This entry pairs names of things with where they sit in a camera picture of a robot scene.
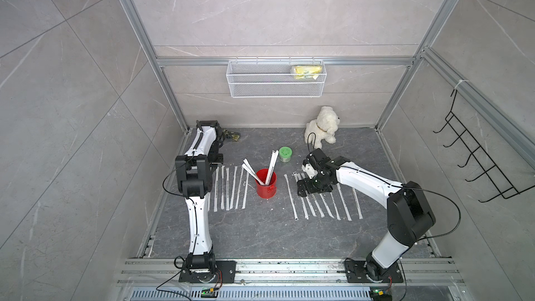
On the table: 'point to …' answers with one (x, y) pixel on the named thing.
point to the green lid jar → (285, 154)
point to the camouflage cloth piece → (233, 135)
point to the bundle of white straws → (274, 158)
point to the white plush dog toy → (323, 127)
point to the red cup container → (266, 191)
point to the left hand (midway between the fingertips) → (212, 169)
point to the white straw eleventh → (233, 187)
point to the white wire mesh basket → (276, 79)
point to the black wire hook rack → (478, 153)
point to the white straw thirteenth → (222, 205)
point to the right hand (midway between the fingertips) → (308, 190)
